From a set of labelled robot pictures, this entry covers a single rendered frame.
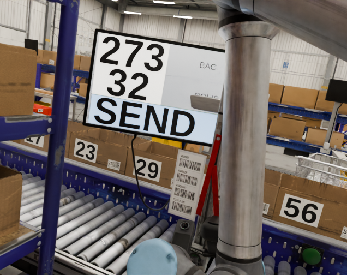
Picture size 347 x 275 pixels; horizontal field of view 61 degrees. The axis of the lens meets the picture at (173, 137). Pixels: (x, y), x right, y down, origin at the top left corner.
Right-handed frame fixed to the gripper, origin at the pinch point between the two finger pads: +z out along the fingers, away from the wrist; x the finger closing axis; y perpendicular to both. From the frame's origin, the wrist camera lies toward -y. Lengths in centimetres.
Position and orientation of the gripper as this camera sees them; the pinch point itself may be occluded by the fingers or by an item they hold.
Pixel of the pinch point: (191, 259)
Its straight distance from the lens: 89.6
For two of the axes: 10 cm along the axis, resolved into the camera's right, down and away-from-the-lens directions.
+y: -1.7, 9.2, -3.6
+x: 9.6, 0.6, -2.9
